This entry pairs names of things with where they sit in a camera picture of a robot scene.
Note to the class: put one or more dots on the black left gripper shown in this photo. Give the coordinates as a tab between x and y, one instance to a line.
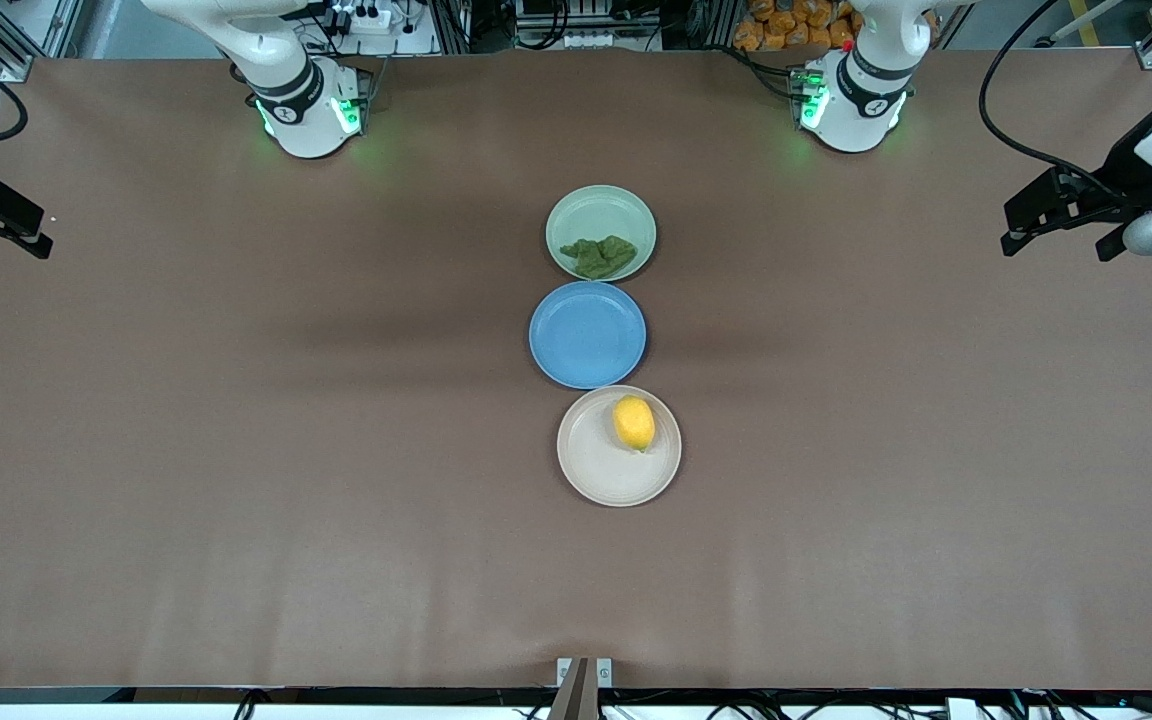
1124	172

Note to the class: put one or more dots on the yellow lemon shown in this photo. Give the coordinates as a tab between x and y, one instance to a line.
634	423

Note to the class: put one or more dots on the green lettuce leaf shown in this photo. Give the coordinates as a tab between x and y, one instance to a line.
598	258

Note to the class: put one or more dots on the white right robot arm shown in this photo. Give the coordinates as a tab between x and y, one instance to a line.
301	105

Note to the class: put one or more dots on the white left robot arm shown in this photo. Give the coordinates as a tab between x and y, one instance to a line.
861	100

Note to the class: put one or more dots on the orange items in crate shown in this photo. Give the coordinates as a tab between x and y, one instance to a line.
786	28

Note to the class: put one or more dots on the white power strip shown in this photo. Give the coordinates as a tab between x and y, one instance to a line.
361	15

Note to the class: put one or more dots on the pale green plate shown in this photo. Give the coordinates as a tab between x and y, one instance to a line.
600	215

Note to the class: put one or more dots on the blue plate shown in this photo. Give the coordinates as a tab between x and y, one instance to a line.
587	335

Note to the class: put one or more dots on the beige plate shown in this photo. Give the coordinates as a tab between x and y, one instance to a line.
601	460

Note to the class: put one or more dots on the metal table edge bracket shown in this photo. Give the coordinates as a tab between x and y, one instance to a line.
584	685

